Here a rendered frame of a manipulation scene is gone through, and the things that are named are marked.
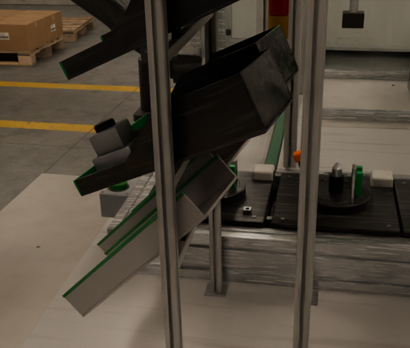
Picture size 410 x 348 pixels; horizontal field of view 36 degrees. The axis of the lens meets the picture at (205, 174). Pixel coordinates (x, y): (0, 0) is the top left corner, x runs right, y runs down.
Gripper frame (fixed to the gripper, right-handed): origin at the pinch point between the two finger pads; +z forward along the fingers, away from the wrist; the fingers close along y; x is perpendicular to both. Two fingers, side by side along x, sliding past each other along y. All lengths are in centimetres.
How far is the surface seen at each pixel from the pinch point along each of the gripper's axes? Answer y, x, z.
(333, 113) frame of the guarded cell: 82, -38, 17
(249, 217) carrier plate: -10.1, -20.9, 9.1
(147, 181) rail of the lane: 6.4, 4.2, 10.4
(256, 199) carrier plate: -1.8, -21.3, 9.0
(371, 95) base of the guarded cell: 110, -52, 19
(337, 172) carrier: -0.9, -37.4, 2.4
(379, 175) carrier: 8.8, -46.7, 6.6
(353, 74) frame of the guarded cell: 132, -46, 17
